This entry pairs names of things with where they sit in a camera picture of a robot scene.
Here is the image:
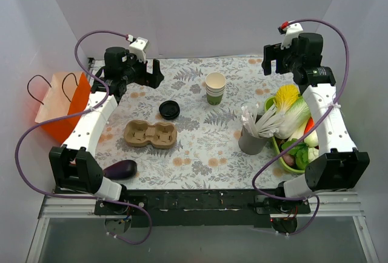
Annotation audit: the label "orange carrot toy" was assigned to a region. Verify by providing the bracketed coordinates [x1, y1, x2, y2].
[304, 118, 315, 133]

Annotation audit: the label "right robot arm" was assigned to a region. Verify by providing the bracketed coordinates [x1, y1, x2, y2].
[262, 32, 370, 213]

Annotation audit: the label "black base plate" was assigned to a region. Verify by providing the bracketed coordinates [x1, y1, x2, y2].
[94, 189, 311, 232]

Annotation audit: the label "white garlic toy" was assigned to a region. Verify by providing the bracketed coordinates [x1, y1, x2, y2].
[307, 147, 319, 163]

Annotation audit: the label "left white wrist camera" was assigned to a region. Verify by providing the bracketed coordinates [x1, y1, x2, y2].
[129, 37, 149, 63]

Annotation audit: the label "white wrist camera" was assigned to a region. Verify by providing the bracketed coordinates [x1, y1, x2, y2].
[129, 37, 149, 63]
[278, 22, 303, 50]

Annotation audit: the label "white wrapped straws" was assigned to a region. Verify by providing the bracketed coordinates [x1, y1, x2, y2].
[241, 104, 285, 138]

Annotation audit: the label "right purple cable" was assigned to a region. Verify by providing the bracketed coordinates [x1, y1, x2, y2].
[252, 18, 351, 237]

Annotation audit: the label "floral tablecloth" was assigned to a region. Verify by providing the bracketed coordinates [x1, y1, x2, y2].
[95, 56, 295, 190]

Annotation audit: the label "orange paper bag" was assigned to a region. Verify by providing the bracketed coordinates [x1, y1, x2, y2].
[31, 72, 91, 144]

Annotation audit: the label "black plastic cup lid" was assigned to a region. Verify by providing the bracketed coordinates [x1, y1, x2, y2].
[159, 100, 180, 121]

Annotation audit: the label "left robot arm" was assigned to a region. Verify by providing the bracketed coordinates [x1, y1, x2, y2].
[48, 59, 164, 215]

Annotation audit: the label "green plastic basket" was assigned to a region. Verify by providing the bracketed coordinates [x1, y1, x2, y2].
[264, 95, 319, 174]

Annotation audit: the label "stack of paper cups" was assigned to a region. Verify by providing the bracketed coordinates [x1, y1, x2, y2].
[206, 72, 226, 105]

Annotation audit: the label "purple eggplant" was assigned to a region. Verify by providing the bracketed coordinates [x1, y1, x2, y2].
[103, 159, 137, 180]

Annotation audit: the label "aluminium frame rail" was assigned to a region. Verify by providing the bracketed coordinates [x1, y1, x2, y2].
[26, 191, 379, 262]

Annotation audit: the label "pink sweet potato toy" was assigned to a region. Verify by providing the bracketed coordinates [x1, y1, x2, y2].
[283, 153, 295, 167]

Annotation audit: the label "grey straw holder cup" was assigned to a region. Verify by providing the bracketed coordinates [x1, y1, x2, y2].
[238, 126, 268, 155]

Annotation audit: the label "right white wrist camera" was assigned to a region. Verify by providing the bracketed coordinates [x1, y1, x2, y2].
[278, 22, 303, 50]

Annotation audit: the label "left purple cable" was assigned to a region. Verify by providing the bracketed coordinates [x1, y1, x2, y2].
[15, 30, 152, 245]

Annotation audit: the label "white radish toy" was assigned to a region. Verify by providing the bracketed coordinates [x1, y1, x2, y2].
[289, 119, 319, 147]

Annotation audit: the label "purple cable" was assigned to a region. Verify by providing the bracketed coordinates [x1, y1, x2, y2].
[15, 30, 152, 245]
[252, 18, 351, 237]

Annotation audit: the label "brown cardboard cup carrier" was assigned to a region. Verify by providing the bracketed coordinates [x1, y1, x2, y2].
[124, 120, 178, 149]

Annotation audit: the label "napa cabbage toy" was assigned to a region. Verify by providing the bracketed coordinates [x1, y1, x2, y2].
[274, 96, 311, 139]

